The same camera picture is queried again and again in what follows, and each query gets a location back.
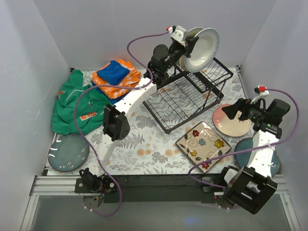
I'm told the white scalloped plate back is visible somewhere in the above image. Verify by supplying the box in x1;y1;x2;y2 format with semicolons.
185;28;219;73

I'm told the white scalloped plate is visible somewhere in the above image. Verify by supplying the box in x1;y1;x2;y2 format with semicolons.
185;28;219;73
187;27;204;37

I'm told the white scalloped plate front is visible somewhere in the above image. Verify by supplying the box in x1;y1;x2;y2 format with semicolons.
187;27;204;37

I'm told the square floral plate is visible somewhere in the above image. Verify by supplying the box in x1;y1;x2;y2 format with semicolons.
175;122;231;165

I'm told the cream and green round plate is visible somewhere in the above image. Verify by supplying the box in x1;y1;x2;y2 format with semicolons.
179;55;187;71

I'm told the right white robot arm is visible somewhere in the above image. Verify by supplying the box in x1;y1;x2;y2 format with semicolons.
218;98;290;214

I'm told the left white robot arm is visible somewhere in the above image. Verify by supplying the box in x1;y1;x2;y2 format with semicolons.
79;36;199;193

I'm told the pink and cream round plate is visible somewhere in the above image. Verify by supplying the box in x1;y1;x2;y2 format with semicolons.
212;104;252;137

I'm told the right blue glazed plate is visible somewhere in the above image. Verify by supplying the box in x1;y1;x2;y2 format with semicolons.
234;138;280;177

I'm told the blue glazed plate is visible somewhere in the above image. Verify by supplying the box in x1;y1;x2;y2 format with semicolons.
234;138;280;177
48;133;90;172

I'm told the blue folded towel top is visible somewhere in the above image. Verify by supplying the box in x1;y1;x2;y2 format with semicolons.
97;60;129;85

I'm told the floral patterned table mat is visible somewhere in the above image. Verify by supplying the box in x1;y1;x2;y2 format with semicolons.
47;67;259;176

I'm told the blue cloth bottom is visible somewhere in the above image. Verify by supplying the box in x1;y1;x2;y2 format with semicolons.
96;88;130;104

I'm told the green jacket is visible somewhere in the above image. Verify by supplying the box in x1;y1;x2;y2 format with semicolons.
51;70;111;135

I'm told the left blue glazed plate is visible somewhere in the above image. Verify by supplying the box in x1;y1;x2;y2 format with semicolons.
48;133;90;172

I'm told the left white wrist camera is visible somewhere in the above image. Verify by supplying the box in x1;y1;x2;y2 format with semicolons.
167;26;188;47

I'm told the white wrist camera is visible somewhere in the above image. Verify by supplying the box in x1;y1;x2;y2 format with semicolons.
167;26;188;47
251;85;269;104

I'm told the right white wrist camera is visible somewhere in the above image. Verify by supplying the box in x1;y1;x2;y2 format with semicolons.
251;85;269;104

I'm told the black wire dish rack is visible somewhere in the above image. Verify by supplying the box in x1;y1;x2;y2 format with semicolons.
143;58;233;134

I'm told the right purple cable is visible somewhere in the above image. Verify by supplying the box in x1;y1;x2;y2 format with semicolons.
188;88;300;210

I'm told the purple cable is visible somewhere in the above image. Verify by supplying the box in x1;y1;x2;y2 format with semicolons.
73;28;173;217
188;88;300;210

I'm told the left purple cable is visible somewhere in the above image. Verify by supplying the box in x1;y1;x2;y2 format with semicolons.
73;28;173;217

